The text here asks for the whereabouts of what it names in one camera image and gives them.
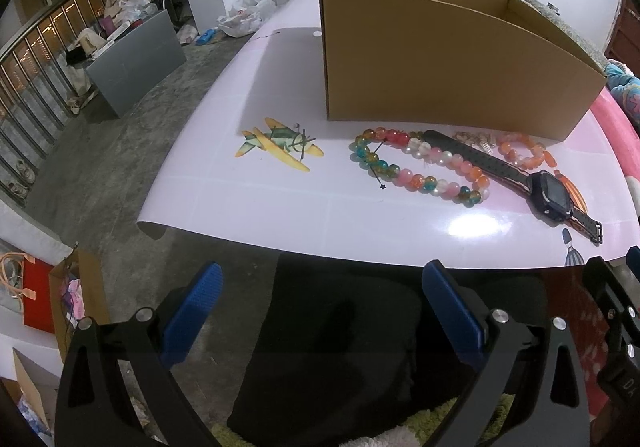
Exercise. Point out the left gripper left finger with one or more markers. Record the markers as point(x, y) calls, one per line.
point(94, 407)

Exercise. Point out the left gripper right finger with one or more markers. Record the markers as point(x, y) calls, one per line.
point(528, 388)

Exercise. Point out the red paper shopping bag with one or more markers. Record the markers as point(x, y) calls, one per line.
point(37, 312)

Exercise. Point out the brown cardboard carton on floor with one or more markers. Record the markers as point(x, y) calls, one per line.
point(76, 291)

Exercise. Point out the black smart watch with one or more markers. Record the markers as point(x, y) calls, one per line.
point(547, 194)

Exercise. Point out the pink floral blanket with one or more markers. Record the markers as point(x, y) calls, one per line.
point(620, 133)

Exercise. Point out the blue patterned quilt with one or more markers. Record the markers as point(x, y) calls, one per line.
point(624, 86)

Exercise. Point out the grey metal cabinet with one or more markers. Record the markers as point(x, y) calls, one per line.
point(131, 67)

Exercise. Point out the metal railing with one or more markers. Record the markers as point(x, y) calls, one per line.
point(40, 92)

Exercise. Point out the brown wooden door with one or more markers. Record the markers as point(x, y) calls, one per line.
point(624, 43)

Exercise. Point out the brown cardboard box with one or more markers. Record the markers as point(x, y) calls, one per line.
point(493, 64)

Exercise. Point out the white plastic bag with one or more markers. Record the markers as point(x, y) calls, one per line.
point(246, 17)

